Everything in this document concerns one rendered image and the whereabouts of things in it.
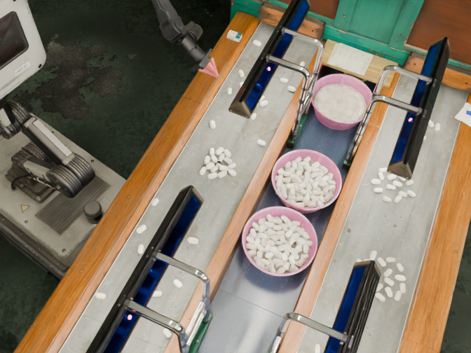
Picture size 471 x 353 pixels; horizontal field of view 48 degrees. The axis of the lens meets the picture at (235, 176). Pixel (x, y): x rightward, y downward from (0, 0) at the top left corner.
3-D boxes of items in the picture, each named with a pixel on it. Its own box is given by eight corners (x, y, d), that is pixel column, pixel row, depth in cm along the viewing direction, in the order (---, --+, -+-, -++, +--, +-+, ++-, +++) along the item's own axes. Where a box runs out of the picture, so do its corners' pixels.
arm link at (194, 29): (160, 33, 204) (174, 24, 198) (172, 17, 211) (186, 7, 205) (181, 56, 209) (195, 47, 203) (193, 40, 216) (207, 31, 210)
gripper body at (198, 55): (214, 51, 210) (201, 37, 207) (202, 67, 205) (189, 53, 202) (205, 57, 215) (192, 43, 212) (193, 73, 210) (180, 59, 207)
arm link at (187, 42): (172, 45, 205) (181, 38, 201) (180, 34, 209) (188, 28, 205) (185, 57, 207) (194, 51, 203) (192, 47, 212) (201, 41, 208)
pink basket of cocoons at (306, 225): (228, 267, 190) (229, 256, 182) (257, 207, 203) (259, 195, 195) (298, 297, 185) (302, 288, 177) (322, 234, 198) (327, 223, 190)
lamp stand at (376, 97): (340, 168, 214) (370, 97, 176) (355, 132, 224) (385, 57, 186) (385, 185, 211) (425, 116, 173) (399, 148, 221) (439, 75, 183)
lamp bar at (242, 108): (228, 111, 181) (228, 98, 174) (291, 1, 211) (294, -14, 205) (249, 120, 179) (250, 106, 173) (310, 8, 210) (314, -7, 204)
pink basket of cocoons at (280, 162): (268, 218, 201) (271, 206, 193) (269, 160, 215) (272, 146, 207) (338, 223, 201) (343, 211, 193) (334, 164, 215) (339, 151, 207)
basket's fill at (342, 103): (305, 120, 226) (307, 111, 221) (322, 84, 237) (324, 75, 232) (355, 139, 222) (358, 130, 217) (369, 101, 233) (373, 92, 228)
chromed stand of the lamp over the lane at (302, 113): (250, 133, 221) (259, 57, 183) (268, 100, 231) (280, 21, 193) (292, 150, 218) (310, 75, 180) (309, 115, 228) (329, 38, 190)
